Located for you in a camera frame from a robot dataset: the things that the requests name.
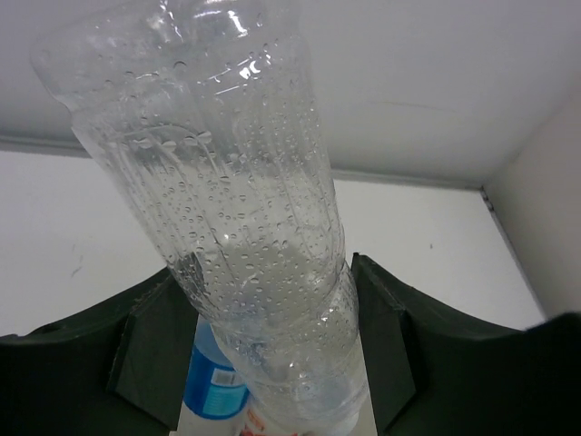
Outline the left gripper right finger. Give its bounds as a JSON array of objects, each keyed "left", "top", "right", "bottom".
[{"left": 351, "top": 254, "right": 580, "bottom": 435}]

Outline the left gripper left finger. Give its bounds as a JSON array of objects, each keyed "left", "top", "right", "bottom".
[{"left": 1, "top": 272, "right": 198, "bottom": 435}]

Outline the blue label plastic bottle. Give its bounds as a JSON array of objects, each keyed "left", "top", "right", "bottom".
[{"left": 183, "top": 317, "right": 249, "bottom": 421}]

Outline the clear bottle blue-white cap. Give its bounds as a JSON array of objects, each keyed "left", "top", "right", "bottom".
[{"left": 29, "top": 0, "right": 371, "bottom": 432}]

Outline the aluminium frame rail right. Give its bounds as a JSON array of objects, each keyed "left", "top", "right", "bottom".
[{"left": 480, "top": 188, "right": 495, "bottom": 213}]

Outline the aluminium frame rail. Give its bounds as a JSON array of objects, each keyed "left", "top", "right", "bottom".
[
  {"left": 480, "top": 188, "right": 495, "bottom": 213},
  {"left": 1, "top": 127, "right": 481, "bottom": 190}
]

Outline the aluminium frame rail back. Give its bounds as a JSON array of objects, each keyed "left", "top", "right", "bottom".
[{"left": 1, "top": 127, "right": 481, "bottom": 190}]

